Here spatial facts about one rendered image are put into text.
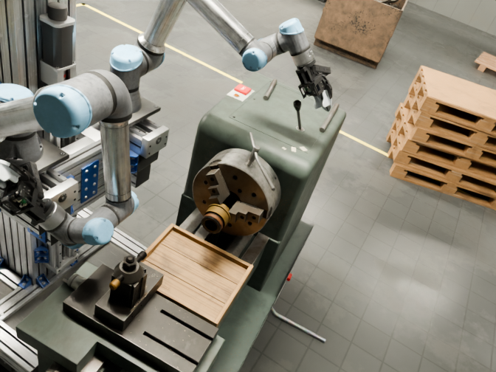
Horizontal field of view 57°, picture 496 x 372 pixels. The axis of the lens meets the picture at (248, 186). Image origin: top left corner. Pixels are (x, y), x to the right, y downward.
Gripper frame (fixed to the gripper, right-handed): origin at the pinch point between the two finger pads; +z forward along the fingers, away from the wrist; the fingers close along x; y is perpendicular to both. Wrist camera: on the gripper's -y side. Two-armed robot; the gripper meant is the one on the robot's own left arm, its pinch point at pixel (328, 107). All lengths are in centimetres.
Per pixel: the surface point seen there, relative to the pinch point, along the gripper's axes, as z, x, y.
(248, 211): 12, -16, 47
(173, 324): 16, -15, 93
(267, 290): 68, -44, 38
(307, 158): 10.8, -5.3, 17.4
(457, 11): 259, -232, -892
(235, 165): -3.5, -16.9, 40.4
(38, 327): -4, -38, 116
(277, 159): 6.0, -12.9, 24.1
